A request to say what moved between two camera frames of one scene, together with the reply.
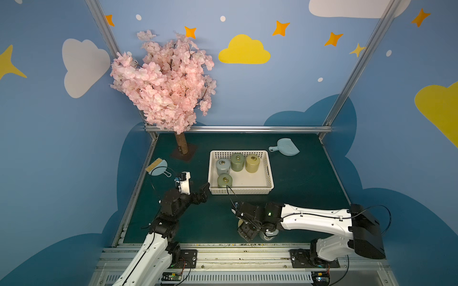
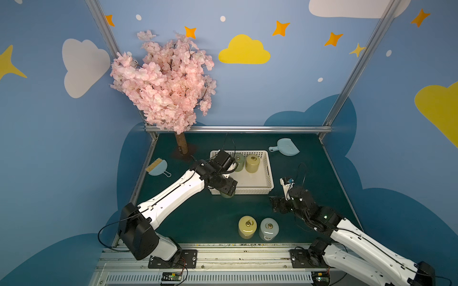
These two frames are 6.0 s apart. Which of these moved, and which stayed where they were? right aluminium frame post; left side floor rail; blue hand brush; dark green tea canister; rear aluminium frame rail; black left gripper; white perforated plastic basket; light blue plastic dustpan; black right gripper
Moved: black left gripper; dark green tea canister; black right gripper
Stayed: blue hand brush; white perforated plastic basket; right aluminium frame post; light blue plastic dustpan; rear aluminium frame rail; left side floor rail
